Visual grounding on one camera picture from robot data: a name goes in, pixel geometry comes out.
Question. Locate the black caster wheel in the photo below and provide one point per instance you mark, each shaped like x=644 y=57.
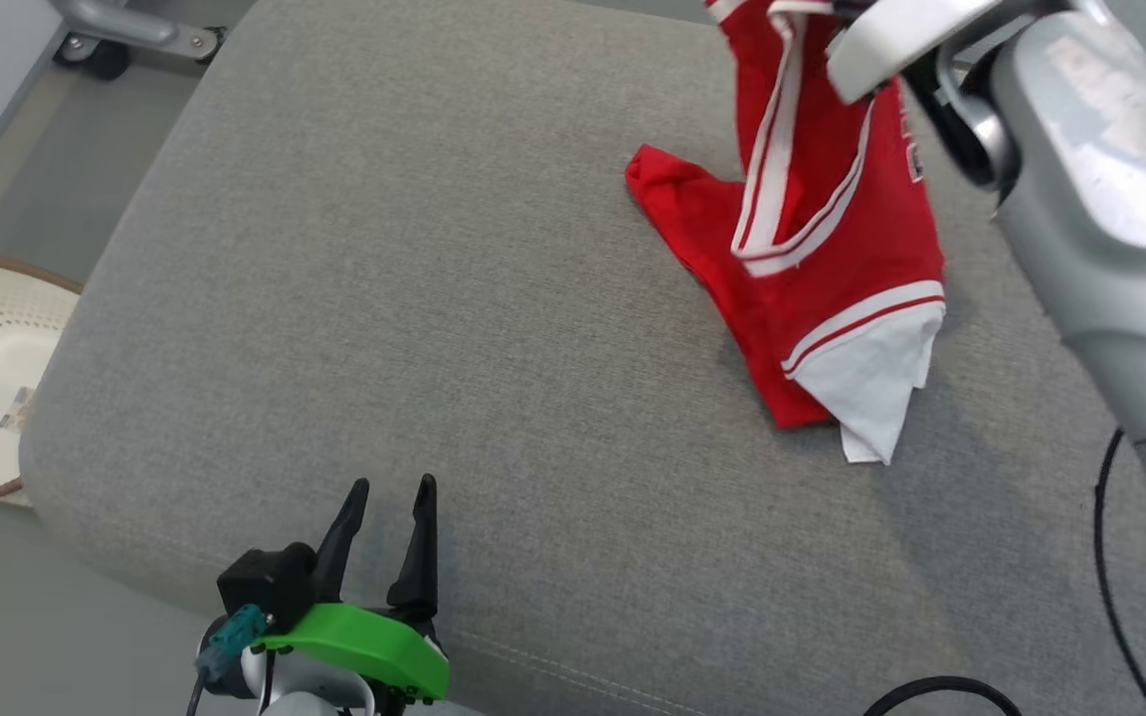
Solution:
x=100 y=60

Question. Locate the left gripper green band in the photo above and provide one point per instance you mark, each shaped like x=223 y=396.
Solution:
x=364 y=641

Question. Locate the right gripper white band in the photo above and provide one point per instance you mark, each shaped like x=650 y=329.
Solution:
x=891 y=45

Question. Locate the grey fabric sofa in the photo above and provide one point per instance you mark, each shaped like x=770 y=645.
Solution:
x=434 y=298

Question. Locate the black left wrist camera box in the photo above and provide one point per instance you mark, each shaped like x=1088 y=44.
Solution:
x=265 y=582

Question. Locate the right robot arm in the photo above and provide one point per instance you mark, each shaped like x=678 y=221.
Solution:
x=1100 y=199

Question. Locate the red jersey with white sleeves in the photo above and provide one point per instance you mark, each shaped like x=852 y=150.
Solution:
x=832 y=278

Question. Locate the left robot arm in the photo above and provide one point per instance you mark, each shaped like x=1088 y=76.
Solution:
x=304 y=696

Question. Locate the grey metal stand leg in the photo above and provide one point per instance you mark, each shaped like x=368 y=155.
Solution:
x=135 y=28

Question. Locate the teal left camera connector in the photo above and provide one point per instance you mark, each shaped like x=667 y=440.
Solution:
x=235 y=631

